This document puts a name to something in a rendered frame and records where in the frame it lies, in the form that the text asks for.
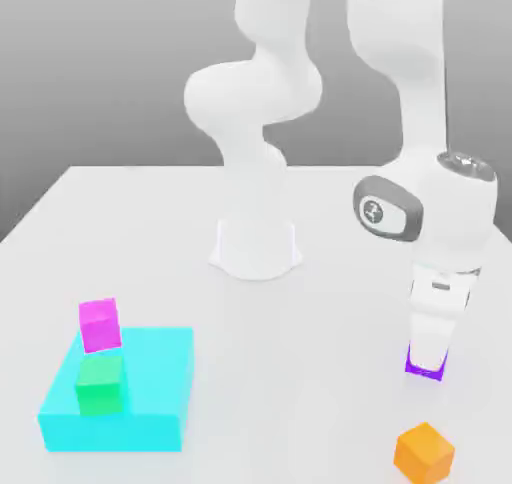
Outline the small purple cube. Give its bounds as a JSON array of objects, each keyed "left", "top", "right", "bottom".
[{"left": 404, "top": 341, "right": 449, "bottom": 382}]

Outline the small green cube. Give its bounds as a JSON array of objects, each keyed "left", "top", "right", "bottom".
[{"left": 74, "top": 354, "right": 126, "bottom": 417}]

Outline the small orange cube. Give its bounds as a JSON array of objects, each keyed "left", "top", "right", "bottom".
[{"left": 392, "top": 421, "right": 456, "bottom": 484}]

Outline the small pink cube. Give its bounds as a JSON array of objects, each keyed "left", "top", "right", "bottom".
[{"left": 78, "top": 297, "right": 123, "bottom": 354}]

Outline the large cyan box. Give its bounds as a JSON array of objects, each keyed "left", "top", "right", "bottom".
[{"left": 36, "top": 326, "right": 195, "bottom": 454}]

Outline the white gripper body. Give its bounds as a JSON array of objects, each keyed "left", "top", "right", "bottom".
[{"left": 408, "top": 266, "right": 472, "bottom": 317}]

